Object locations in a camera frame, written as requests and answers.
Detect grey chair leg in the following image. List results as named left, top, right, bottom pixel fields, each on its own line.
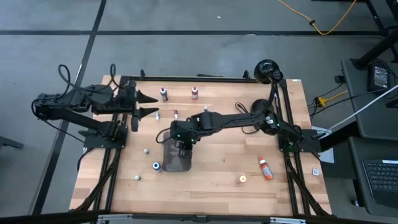
left=0, top=136, right=25, bottom=151

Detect black side desk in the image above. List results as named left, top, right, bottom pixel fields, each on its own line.
left=348, top=136, right=398, bottom=218
left=341, top=58, right=398, bottom=141

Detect white rod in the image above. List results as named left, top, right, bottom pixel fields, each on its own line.
left=329, top=84, right=398, bottom=130

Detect black aluminium table frame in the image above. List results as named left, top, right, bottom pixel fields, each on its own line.
left=70, top=68, right=332, bottom=217

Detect smoky transparent plastic bin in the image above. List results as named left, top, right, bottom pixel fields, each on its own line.
left=162, top=132, right=192, bottom=173

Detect black laptop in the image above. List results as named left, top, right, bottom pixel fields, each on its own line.
left=361, top=159, right=398, bottom=210

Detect black crossbeam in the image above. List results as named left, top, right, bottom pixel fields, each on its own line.
left=0, top=210, right=398, bottom=224

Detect white paper sheet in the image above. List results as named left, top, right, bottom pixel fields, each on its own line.
left=312, top=126, right=336, bottom=164

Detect black power adapter with label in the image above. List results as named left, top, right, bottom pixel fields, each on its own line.
left=368, top=62, right=392, bottom=92

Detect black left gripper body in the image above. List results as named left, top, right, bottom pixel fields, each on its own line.
left=119, top=79, right=140, bottom=133

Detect yellow extension cable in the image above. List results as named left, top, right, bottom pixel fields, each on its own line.
left=277, top=0, right=358, bottom=36

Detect black lamp cable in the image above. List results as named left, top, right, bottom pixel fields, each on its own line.
left=234, top=101, right=261, bottom=135

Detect black stand legs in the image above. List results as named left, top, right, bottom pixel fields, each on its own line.
left=351, top=0, right=398, bottom=71

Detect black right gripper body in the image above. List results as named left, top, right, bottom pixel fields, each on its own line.
left=169, top=119, right=200, bottom=146

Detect silver bracket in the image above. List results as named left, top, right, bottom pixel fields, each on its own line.
left=96, top=213, right=134, bottom=224
left=269, top=217, right=307, bottom=224

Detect black desk lamp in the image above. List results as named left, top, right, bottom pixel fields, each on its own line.
left=249, top=58, right=284, bottom=121

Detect orange-red food coloring bottle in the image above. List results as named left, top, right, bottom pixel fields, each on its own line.
left=258, top=155, right=275, bottom=181

